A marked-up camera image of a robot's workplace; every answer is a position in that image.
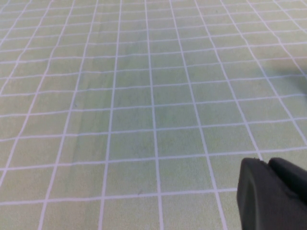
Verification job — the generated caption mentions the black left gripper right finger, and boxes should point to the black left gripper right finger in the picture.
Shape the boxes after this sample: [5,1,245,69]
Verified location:
[268,157,307,200]

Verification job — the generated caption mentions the green checked tablecloth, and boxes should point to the green checked tablecloth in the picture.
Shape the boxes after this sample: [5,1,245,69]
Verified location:
[0,0,307,230]

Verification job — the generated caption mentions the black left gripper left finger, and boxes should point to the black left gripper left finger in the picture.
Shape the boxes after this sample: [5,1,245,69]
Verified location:
[236,157,307,230]

